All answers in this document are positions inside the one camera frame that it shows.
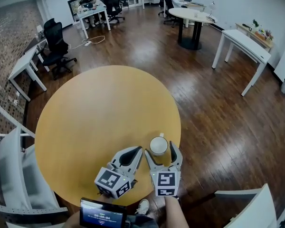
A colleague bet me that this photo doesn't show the dark wooden desk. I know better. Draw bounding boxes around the dark wooden desk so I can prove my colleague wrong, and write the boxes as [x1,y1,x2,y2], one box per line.
[23,36,48,57]

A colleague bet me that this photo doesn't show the white corner desk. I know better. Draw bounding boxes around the white corner desk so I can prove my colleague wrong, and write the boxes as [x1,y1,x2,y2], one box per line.
[214,183,285,228]

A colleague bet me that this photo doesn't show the white cable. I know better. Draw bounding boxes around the white cable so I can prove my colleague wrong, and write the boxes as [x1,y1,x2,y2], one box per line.
[68,35,106,50]

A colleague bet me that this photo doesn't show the large white desk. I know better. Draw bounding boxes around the large white desk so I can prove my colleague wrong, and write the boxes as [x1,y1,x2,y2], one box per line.
[211,29,272,97]

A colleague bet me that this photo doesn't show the person's right forearm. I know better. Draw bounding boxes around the person's right forearm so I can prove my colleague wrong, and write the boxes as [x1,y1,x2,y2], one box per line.
[165,195,190,228]

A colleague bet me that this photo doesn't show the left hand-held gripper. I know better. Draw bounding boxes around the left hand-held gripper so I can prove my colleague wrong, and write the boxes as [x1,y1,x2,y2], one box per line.
[94,146,143,200]

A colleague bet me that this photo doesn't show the white sneaker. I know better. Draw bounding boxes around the white sneaker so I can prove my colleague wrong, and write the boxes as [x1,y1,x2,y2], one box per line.
[135,199,150,215]

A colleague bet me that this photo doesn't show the round wooden table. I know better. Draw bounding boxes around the round wooden table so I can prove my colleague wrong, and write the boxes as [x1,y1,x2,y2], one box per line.
[35,65,182,208]

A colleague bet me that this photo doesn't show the small white desk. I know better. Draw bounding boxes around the small white desk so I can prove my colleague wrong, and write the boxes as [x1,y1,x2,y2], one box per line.
[8,47,48,102]

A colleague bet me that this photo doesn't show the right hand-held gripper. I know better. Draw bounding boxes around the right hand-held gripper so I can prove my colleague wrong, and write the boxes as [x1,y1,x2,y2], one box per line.
[144,141,183,197]

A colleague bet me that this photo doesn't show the light wooden sideboard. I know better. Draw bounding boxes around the light wooden sideboard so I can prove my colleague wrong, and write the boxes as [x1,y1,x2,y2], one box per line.
[235,22,275,54]

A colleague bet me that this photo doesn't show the long white desk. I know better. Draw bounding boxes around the long white desk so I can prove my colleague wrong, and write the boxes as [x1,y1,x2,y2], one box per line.
[76,5,111,39]

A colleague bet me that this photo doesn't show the white mug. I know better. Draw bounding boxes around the white mug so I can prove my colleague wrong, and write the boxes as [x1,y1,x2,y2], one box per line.
[149,133,169,157]

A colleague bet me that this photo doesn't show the person's dark trousers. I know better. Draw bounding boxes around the person's dark trousers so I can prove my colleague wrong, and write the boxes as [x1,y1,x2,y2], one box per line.
[126,213,160,228]

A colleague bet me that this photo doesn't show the white desk lamp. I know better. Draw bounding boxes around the white desk lamp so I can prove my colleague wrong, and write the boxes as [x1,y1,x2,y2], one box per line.
[206,0,217,21]

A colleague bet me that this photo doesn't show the person's left forearm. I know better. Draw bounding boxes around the person's left forearm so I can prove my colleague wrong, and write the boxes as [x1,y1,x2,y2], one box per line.
[66,211,81,228]

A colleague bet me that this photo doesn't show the white metal shelf rack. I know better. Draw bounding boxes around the white metal shelf rack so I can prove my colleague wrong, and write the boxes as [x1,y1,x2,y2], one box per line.
[0,95,69,223]

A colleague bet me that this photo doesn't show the black screen device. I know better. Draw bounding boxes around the black screen device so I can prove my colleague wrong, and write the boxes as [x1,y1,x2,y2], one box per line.
[79,198,128,228]

